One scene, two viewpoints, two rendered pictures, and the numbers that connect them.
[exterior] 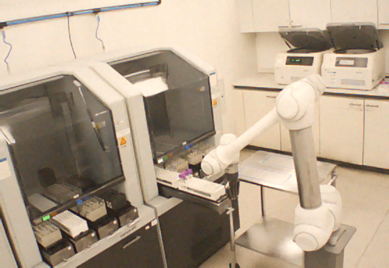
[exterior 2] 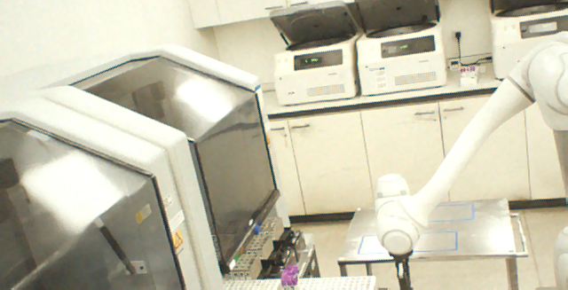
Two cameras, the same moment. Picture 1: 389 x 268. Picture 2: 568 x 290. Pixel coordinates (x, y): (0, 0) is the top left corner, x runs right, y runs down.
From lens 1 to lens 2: 93 cm
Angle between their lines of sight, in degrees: 26
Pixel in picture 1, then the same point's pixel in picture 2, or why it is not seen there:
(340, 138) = (406, 172)
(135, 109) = (184, 168)
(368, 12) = not seen: outside the picture
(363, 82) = (433, 74)
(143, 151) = (206, 254)
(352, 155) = not seen: hidden behind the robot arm
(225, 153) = (423, 207)
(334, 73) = (382, 69)
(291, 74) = (307, 85)
